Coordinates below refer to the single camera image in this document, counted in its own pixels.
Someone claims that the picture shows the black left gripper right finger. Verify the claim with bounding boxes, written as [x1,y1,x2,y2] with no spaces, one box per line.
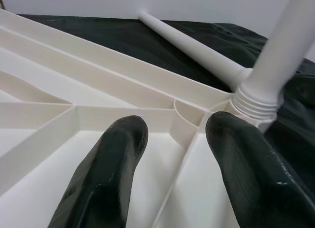
[205,111,315,228]

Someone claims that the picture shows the white plastic table leg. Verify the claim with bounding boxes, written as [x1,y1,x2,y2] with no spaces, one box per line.
[137,11,254,90]
[232,0,315,122]

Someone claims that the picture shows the white plastic table top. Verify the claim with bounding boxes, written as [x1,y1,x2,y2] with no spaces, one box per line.
[0,8,279,228]

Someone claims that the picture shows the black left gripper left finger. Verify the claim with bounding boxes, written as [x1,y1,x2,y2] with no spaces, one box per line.
[49,115,148,228]

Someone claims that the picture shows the black table cloth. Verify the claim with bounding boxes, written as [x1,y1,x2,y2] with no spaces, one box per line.
[17,13,315,187]

